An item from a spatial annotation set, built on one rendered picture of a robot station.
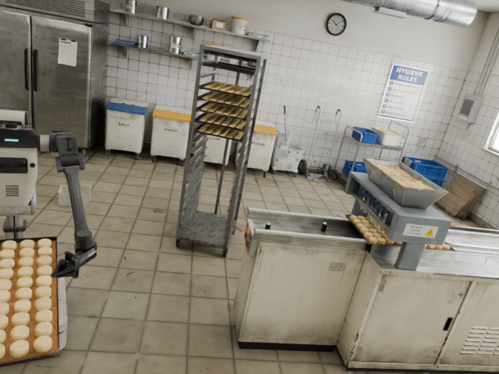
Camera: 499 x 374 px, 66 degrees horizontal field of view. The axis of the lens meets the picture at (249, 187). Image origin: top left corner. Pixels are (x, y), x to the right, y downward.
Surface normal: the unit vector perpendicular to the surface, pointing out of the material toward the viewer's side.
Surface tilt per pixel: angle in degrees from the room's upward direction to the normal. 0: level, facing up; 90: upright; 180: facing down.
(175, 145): 94
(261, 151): 92
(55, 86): 91
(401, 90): 90
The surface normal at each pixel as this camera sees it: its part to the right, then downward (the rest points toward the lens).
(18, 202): 0.43, 0.39
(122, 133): 0.12, 0.36
